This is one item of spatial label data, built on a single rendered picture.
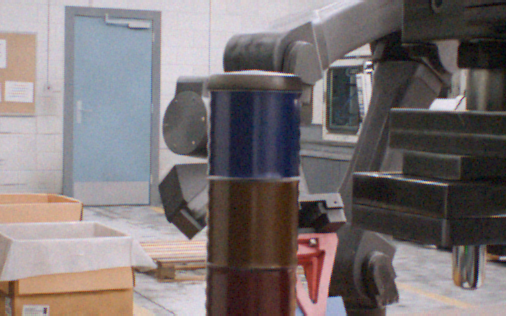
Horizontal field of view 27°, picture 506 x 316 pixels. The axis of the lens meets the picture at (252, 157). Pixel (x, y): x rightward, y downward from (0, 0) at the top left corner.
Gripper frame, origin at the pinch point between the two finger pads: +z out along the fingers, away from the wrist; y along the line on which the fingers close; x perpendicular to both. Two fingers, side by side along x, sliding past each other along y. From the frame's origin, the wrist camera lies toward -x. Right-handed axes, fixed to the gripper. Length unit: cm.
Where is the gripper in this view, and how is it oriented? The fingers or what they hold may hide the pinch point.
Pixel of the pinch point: (312, 314)
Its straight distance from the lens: 92.7
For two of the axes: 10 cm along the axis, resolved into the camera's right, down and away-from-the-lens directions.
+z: 2.6, 8.8, -3.9
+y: 4.2, -4.7, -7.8
